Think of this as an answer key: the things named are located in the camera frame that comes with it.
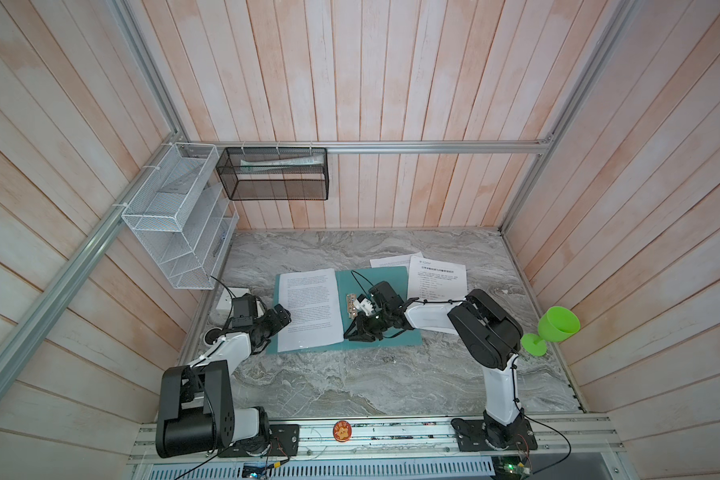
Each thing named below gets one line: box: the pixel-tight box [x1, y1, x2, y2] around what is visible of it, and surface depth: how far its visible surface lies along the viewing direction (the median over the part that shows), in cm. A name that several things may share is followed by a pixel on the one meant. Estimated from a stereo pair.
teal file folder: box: [266, 266, 423, 354], surface depth 91 cm
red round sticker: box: [333, 420, 352, 443], surface depth 76 cm
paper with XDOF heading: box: [407, 256, 468, 303], surface depth 108 cm
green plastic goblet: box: [521, 306, 581, 356], surface depth 81 cm
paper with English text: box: [277, 268, 344, 353], surface depth 100 cm
